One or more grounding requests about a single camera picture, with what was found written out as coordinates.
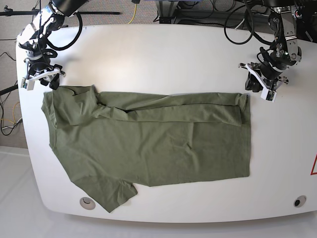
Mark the red triangle sticker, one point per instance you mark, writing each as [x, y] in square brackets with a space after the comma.
[314, 168]

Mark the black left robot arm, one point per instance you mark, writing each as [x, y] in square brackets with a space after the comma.
[282, 53]

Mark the right table cable grommet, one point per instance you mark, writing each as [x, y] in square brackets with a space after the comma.
[300, 201]

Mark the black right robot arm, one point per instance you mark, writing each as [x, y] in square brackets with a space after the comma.
[34, 39]

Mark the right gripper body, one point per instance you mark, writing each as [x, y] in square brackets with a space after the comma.
[38, 70]

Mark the left table cable grommet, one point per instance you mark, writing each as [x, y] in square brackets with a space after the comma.
[87, 203]

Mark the olive green T-shirt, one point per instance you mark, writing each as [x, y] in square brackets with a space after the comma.
[107, 142]

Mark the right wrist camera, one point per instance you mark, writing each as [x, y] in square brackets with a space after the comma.
[27, 84]

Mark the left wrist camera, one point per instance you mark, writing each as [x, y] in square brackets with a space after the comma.
[268, 95]

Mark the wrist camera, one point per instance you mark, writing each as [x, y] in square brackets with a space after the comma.
[268, 95]
[27, 84]

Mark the black tripod stand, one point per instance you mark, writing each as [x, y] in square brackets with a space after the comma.
[15, 13]

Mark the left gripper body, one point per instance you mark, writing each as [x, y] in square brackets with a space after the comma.
[270, 76]

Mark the table cable grommet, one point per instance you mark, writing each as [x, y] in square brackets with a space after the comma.
[300, 201]
[87, 203]

